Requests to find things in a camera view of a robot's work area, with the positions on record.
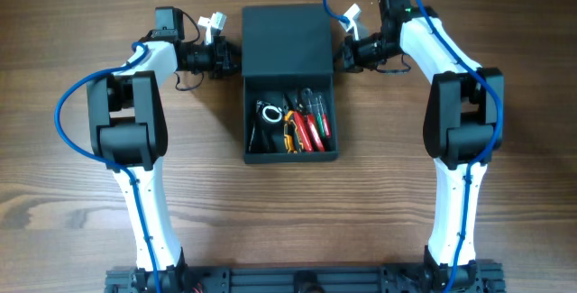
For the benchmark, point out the red handled pliers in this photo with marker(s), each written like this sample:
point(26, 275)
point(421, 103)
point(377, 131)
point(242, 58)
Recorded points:
point(309, 137)

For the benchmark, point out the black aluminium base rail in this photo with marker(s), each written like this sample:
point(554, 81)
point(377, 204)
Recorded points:
point(315, 279)

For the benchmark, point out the dark green box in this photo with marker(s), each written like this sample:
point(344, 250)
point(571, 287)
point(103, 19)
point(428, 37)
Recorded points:
point(286, 48)

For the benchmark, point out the silver L-shaped socket wrench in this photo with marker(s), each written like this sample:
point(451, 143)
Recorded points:
point(252, 135)

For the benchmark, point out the orange and black pliers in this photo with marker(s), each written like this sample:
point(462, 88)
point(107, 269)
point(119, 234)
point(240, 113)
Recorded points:
point(288, 130)

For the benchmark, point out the black tape measure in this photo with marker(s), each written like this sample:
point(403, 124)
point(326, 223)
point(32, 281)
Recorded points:
point(269, 117)

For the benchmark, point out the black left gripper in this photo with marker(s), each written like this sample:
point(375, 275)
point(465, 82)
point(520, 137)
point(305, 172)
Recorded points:
point(224, 58)

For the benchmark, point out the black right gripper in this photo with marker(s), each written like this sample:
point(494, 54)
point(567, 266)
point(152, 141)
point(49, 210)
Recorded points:
point(350, 55)

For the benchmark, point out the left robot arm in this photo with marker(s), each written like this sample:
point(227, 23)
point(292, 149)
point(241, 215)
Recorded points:
point(128, 132)

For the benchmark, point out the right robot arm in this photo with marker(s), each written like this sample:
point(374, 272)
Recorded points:
point(462, 128)

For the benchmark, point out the small screwdriver set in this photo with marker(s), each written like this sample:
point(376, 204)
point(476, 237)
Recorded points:
point(323, 117)

